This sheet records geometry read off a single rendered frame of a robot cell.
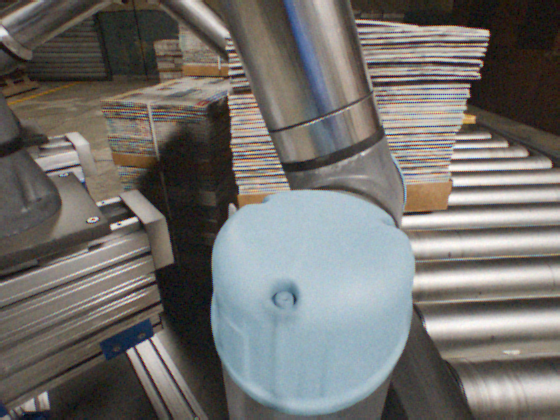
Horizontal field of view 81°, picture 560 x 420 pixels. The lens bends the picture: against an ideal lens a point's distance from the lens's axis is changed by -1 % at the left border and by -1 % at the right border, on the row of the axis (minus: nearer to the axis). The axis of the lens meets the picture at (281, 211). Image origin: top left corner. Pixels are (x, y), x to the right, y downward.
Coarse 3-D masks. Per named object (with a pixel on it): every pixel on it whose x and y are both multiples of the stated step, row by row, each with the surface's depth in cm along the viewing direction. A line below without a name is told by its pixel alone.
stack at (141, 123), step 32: (128, 96) 111; (160, 96) 111; (192, 96) 111; (224, 96) 111; (128, 128) 109; (160, 128) 106; (192, 128) 103; (224, 128) 115; (192, 160) 108; (160, 192) 118; (192, 192) 115; (224, 192) 121; (192, 256) 130; (192, 288) 138
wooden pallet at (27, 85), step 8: (24, 64) 613; (24, 72) 621; (0, 80) 557; (8, 80) 573; (16, 80) 596; (24, 80) 616; (8, 88) 569; (16, 88) 570; (24, 88) 590; (32, 88) 612
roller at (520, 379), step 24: (456, 360) 27; (480, 360) 27; (504, 360) 27; (528, 360) 27; (552, 360) 26; (480, 384) 25; (504, 384) 25; (528, 384) 25; (552, 384) 25; (480, 408) 24; (504, 408) 24; (528, 408) 24; (552, 408) 25
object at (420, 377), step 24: (408, 336) 28; (408, 360) 26; (432, 360) 26; (408, 384) 25; (432, 384) 25; (456, 384) 25; (384, 408) 26; (408, 408) 23; (432, 408) 23; (456, 408) 23
